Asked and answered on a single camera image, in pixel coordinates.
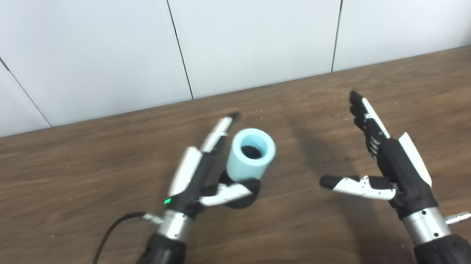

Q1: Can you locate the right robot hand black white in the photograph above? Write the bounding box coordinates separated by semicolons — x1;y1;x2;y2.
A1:
307;81;440;231

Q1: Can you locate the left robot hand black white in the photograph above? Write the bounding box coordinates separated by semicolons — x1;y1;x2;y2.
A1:
151;111;265;223

